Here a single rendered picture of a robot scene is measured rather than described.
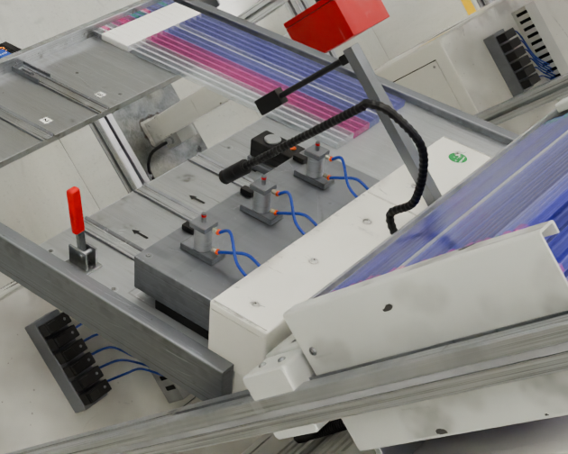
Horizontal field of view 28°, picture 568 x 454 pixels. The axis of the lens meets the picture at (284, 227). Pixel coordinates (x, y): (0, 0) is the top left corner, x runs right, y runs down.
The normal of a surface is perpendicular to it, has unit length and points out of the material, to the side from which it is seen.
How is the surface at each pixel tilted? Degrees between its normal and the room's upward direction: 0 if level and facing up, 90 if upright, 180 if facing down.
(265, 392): 90
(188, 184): 46
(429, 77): 90
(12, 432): 0
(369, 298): 90
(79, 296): 90
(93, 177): 0
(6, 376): 0
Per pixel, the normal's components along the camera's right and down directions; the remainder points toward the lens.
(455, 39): 0.62, -0.26
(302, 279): 0.07, -0.81
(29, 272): -0.62, 0.42
